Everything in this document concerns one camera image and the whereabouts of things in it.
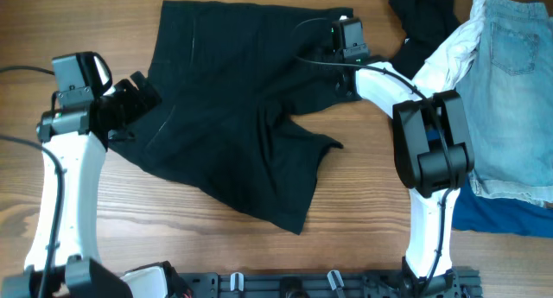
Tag black shorts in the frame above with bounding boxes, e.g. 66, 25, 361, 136
111, 1, 355, 234

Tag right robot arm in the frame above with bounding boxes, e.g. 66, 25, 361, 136
331, 16, 474, 297

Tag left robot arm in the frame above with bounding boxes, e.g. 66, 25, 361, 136
1, 52, 182, 297

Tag black garment in pile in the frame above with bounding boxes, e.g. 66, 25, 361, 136
389, 0, 461, 79

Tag white garment in pile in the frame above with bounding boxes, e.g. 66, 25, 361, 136
412, 0, 510, 96

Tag light blue denim shorts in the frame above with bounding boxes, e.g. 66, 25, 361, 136
456, 0, 552, 207

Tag blue garment in pile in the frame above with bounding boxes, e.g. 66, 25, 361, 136
453, 179, 552, 238

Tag right black camera cable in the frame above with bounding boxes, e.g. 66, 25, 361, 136
291, 16, 459, 286

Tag black camera cable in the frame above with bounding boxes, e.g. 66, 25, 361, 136
0, 65, 66, 298
291, 16, 459, 286

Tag left black camera cable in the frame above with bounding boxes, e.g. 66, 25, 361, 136
0, 65, 66, 298

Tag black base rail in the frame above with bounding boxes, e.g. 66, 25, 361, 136
98, 267, 483, 298

